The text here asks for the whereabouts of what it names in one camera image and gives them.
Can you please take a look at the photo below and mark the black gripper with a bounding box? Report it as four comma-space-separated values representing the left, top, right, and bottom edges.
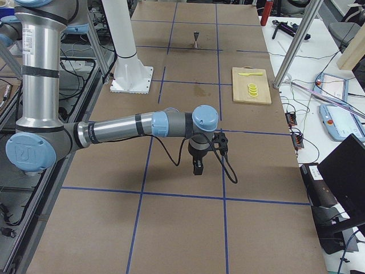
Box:
191, 152, 206, 175

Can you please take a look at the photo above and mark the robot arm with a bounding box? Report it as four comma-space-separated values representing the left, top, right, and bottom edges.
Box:
5, 1, 218, 175

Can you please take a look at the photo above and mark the wooden cutting board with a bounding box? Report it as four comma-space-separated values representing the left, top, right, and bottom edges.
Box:
232, 67, 271, 105

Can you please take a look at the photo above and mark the yellow plastic knife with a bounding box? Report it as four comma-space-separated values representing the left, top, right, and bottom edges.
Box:
238, 72, 263, 76

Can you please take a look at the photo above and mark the black laptop monitor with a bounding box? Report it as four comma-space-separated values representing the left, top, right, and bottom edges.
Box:
318, 134, 364, 233

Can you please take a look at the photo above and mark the blue teach pendant near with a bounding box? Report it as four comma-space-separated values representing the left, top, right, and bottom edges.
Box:
319, 104, 364, 142

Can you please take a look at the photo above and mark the blue teach pendant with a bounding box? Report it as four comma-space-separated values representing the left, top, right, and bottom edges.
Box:
313, 72, 349, 103
319, 104, 364, 142

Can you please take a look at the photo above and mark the blue teach pendant far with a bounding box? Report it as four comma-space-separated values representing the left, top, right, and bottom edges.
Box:
313, 72, 349, 103

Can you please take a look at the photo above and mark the red cylinder bottle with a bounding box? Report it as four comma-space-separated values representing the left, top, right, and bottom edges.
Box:
260, 0, 274, 26

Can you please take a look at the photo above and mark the blue plastic bin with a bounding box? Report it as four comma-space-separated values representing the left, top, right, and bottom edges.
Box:
0, 6, 15, 18

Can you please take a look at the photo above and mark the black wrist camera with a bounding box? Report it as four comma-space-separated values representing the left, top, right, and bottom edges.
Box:
212, 132, 228, 156

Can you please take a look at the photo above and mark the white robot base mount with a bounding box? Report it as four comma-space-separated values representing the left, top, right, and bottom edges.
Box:
102, 0, 153, 94

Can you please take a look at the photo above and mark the aluminium frame post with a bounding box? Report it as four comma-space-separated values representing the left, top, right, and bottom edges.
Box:
273, 0, 323, 89

